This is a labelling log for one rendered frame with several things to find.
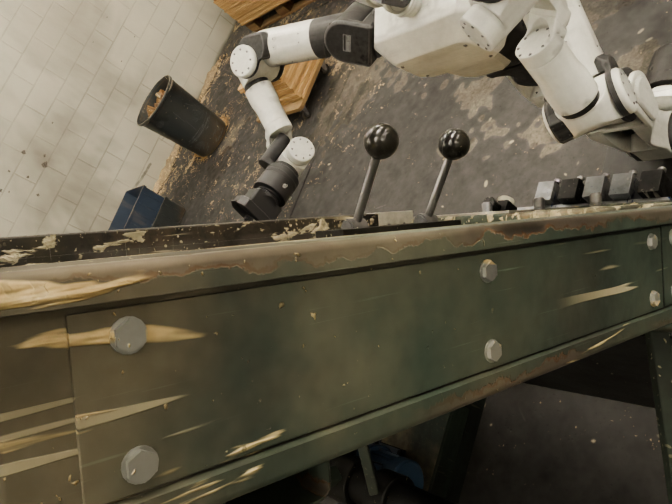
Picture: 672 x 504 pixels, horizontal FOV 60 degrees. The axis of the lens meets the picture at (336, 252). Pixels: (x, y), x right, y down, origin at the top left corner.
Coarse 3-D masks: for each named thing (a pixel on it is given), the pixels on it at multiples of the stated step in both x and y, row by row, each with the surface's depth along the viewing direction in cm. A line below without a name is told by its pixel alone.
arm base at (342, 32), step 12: (336, 24) 126; (348, 24) 125; (360, 24) 125; (372, 24) 125; (324, 36) 130; (336, 36) 128; (348, 36) 127; (360, 36) 126; (372, 36) 126; (336, 48) 130; (348, 48) 129; (360, 48) 128; (372, 48) 128; (348, 60) 131; (360, 60) 130; (372, 60) 130
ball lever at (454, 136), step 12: (444, 132) 69; (456, 132) 68; (444, 144) 68; (456, 144) 68; (468, 144) 69; (444, 156) 70; (456, 156) 69; (444, 168) 71; (444, 180) 71; (432, 192) 73; (432, 204) 73; (420, 216) 73; (432, 216) 74
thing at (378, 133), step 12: (372, 132) 61; (384, 132) 60; (396, 132) 61; (372, 144) 61; (384, 144) 60; (396, 144) 61; (372, 156) 62; (384, 156) 61; (372, 168) 63; (372, 180) 64; (360, 204) 65; (360, 216) 66; (348, 228) 66
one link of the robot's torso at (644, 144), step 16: (640, 80) 153; (640, 96) 153; (640, 112) 155; (656, 112) 159; (608, 128) 167; (624, 128) 164; (640, 128) 161; (656, 128) 170; (608, 144) 174; (624, 144) 178; (640, 144) 178; (656, 144) 170; (640, 160) 188
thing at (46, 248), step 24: (336, 216) 136; (384, 216) 146; (408, 216) 151; (0, 240) 93; (24, 240) 95; (48, 240) 97; (72, 240) 99; (96, 240) 102; (120, 240) 105; (144, 240) 107; (168, 240) 110; (192, 240) 113; (216, 240) 117; (240, 240) 120; (264, 240) 124; (288, 240) 128; (0, 264) 93; (24, 264) 95
